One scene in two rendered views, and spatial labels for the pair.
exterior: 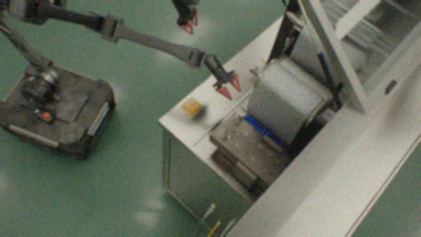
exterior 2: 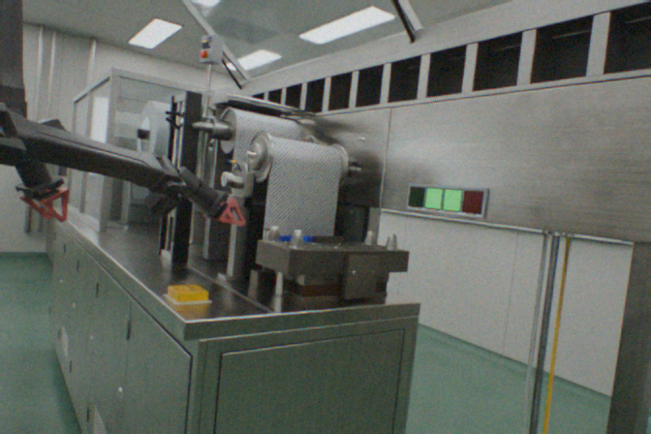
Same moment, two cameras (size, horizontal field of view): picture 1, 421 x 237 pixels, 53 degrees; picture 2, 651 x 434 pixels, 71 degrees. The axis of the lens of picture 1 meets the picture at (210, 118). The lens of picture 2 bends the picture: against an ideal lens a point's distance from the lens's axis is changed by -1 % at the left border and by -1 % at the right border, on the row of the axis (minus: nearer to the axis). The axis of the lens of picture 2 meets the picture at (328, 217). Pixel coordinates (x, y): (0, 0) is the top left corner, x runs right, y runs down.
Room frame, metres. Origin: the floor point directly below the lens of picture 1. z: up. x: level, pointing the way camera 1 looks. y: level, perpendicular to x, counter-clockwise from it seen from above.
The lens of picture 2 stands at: (0.38, 0.94, 1.17)
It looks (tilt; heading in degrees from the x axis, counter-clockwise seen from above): 3 degrees down; 291
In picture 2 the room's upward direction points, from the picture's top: 6 degrees clockwise
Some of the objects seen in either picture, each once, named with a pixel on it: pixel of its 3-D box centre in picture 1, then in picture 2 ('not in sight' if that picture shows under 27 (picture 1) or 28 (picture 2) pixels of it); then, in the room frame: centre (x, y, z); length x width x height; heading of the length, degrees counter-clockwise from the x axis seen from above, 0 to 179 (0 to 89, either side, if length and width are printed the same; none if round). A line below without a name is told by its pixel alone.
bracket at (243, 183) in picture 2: (255, 90); (235, 225); (1.08, -0.17, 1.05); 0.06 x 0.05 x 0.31; 58
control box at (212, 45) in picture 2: not in sight; (209, 49); (1.48, -0.50, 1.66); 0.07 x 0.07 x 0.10; 75
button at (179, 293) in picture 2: (191, 105); (187, 294); (1.02, 0.10, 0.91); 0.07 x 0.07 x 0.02; 58
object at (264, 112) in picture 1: (272, 118); (302, 210); (0.92, -0.25, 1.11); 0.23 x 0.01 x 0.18; 58
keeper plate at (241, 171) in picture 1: (243, 175); (360, 276); (0.71, -0.19, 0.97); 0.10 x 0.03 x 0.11; 58
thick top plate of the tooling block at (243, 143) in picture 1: (257, 155); (335, 257); (0.79, -0.23, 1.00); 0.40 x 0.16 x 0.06; 58
